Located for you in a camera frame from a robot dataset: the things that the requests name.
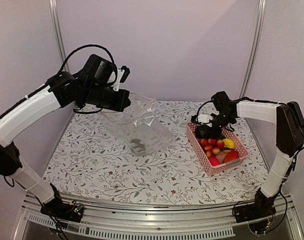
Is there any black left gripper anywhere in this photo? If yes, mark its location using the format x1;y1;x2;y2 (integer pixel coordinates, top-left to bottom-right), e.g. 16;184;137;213
82;82;131;111

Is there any clear zip top bag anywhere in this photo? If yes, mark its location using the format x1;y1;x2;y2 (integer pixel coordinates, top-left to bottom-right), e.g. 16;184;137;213
99;92;175;156

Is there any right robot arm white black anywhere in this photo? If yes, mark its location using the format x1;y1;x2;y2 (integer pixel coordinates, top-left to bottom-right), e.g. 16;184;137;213
209;91;304;218

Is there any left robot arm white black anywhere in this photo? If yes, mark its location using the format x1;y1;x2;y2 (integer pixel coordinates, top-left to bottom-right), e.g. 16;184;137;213
0;54;131;217

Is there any red yellow apple toy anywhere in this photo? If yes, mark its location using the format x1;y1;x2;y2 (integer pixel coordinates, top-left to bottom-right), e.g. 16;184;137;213
208;138;217;146

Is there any dark purple eggplant toy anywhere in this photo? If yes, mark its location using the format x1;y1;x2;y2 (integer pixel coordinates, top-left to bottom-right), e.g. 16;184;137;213
195;125;211;139

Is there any red yellow peach toy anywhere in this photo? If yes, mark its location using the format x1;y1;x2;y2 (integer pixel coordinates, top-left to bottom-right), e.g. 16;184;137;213
200;138;208;146

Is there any yellow lemon toy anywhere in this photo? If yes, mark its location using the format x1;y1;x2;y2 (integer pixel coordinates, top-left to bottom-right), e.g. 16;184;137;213
223;138;235;150

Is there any small red peach toy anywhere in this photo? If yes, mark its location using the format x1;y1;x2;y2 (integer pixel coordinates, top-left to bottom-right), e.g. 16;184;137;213
212;147;221;155

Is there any pink perforated plastic basket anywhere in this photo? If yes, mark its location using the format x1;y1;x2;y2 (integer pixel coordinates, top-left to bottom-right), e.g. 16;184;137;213
187;122;249;176

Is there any orange red mango toy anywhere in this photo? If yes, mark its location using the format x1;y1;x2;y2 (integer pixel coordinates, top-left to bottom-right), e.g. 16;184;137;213
223;150;239;163

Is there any red strawberry toy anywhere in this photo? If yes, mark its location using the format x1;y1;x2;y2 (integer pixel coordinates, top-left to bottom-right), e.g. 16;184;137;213
209;156;221;167

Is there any floral patterned tablecloth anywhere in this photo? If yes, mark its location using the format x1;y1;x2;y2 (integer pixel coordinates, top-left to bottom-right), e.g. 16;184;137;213
43;101;268;205

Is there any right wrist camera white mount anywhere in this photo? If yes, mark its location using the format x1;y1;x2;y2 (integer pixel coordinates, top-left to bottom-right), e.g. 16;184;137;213
191;114;213;125

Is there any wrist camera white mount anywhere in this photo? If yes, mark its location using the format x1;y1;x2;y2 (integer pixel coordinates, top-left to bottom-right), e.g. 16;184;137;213
107;65;130;92
191;114;213;125

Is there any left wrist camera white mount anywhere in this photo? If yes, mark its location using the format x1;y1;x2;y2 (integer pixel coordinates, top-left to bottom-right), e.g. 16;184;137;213
107;65;130;92

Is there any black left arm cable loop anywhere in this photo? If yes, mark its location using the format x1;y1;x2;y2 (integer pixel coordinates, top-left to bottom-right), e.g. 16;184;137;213
58;44;116;76

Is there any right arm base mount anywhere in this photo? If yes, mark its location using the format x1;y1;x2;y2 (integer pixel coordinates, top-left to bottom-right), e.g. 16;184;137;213
232;189;279;235

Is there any front aluminium rail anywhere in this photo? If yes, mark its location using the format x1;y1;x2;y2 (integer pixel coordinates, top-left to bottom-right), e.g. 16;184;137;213
13;193;304;240

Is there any left aluminium frame post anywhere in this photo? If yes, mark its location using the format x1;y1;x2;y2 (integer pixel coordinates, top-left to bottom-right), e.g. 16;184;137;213
48;0;66;63

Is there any aluminium frame post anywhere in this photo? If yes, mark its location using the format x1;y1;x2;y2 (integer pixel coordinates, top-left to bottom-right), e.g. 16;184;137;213
239;0;266;98
48;0;66;63

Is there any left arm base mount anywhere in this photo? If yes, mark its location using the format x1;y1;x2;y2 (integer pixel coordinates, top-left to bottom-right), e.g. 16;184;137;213
40;184;84;223

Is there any right aluminium frame post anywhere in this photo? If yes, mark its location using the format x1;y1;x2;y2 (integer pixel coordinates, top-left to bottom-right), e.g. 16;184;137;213
239;0;266;98

